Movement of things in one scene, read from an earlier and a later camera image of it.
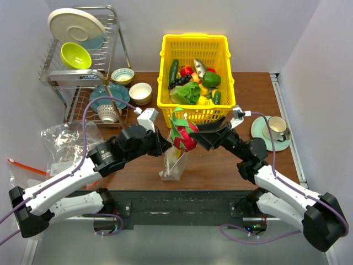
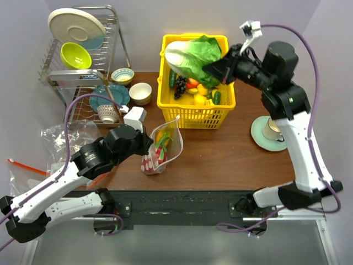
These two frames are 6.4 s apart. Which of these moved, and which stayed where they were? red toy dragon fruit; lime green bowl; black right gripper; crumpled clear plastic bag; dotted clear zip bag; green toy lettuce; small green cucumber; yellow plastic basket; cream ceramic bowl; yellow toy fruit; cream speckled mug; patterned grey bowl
Moved: green toy lettuce; black right gripper; red toy dragon fruit; dotted clear zip bag
Stayed: small green cucumber; yellow toy fruit; lime green bowl; cream ceramic bowl; cream speckled mug; patterned grey bowl; crumpled clear plastic bag; yellow plastic basket
